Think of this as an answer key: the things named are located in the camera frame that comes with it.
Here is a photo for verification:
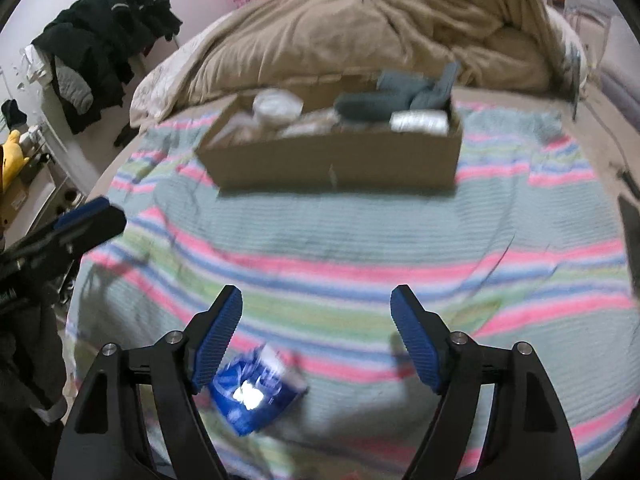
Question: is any blue tissue packet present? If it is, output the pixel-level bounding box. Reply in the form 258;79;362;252
209;344;308;436

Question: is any grey socks pair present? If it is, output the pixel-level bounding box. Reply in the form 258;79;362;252
334;61;461;123

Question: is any white towel pack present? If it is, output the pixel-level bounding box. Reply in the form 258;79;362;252
389;110;449;136

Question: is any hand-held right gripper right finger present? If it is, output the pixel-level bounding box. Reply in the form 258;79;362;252
390;284;583;480

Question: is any white floral quilt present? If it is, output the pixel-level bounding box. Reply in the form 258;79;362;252
130;27;236;128

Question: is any black clothes pile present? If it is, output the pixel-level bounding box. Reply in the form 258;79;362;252
31;0;183;136

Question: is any round cotton swab container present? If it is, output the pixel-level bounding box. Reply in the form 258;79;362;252
251;89;305;128

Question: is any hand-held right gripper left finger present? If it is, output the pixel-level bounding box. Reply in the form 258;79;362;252
52;284;244;480

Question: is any striped blanket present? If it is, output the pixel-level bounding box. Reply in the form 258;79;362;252
65;102;638;480

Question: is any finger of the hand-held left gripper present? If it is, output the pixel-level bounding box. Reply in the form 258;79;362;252
30;196;127;261

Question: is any beige fleece duvet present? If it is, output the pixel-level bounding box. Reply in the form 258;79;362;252
187;0;568;111

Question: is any yellow plush toy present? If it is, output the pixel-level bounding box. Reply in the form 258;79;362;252
0;129;31;193

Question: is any grey jacket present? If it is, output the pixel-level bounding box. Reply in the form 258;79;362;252
52;57;96;116

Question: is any person's dark clothing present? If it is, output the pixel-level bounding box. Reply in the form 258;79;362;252
0;300;68;480

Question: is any clear plastic bag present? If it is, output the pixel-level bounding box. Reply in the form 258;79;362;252
280;109;346;138

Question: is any brown cardboard box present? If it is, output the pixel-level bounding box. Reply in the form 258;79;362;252
195;94;463;193

